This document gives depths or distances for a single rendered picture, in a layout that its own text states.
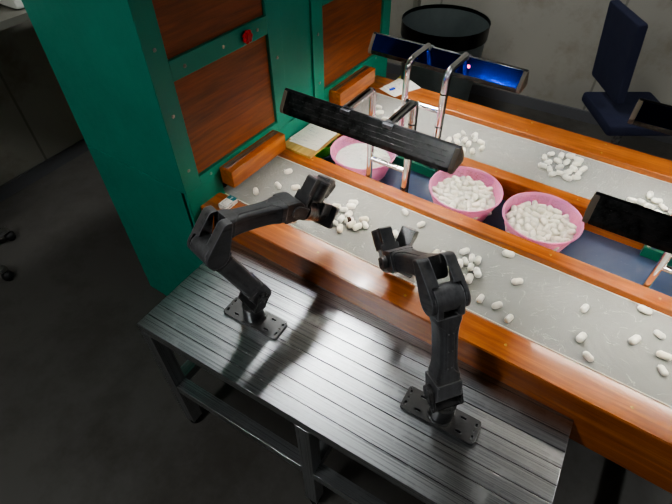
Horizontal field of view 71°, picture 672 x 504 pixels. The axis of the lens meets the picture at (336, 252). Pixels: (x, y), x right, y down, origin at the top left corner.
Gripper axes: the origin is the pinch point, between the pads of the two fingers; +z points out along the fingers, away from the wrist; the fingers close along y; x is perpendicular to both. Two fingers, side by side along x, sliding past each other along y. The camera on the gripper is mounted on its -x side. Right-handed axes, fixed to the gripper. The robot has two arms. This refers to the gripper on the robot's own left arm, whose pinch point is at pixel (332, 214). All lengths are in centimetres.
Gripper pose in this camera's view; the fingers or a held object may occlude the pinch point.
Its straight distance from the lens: 148.5
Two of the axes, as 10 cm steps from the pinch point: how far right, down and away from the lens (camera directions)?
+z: 4.3, -0.1, 9.0
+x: -3.6, 9.2, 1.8
